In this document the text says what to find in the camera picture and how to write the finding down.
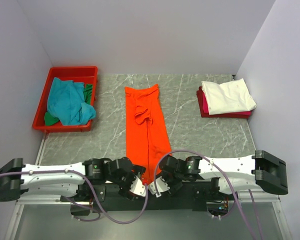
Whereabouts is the orange t shirt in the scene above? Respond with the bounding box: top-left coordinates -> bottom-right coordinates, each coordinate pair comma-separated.
124,84 -> 172,184

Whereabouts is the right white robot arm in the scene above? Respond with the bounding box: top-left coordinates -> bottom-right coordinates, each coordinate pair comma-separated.
150,150 -> 289,200

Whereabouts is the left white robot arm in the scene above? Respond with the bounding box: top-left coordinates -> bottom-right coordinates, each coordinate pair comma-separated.
0,157 -> 146,202

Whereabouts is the black mounting base bar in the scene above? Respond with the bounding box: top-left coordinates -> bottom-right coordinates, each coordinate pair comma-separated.
59,181 -> 238,217

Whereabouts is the folded red t shirt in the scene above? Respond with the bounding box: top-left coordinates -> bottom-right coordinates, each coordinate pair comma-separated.
196,86 -> 252,119

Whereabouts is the green t shirt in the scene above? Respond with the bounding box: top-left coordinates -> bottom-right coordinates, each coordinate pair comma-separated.
43,83 -> 95,127

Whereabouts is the blue t shirt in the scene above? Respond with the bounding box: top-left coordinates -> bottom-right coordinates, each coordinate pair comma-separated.
47,76 -> 97,126

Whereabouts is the folded white t shirt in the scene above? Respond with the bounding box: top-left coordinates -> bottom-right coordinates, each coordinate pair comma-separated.
201,78 -> 257,115

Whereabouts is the red plastic bin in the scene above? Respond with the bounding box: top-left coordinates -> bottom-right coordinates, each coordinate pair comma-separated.
32,66 -> 98,133

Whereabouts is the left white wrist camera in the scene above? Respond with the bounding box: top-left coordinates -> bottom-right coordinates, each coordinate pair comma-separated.
128,177 -> 146,198

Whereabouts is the aluminium rail frame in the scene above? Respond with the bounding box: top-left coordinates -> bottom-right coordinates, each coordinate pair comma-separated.
5,191 -> 292,240

